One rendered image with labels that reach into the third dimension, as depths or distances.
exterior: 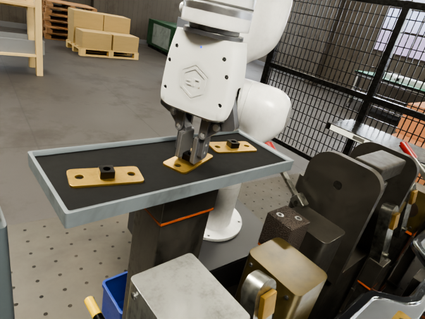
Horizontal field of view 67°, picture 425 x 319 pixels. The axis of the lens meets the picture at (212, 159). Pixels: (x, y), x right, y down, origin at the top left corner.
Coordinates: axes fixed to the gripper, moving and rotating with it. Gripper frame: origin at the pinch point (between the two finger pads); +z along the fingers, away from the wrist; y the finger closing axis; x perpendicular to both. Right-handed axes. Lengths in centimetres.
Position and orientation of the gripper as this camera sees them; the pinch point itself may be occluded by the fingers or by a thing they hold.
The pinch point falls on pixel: (191, 145)
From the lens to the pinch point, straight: 46.0
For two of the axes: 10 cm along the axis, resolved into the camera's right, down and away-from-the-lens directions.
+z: -2.0, 8.8, 4.2
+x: 4.8, -2.9, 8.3
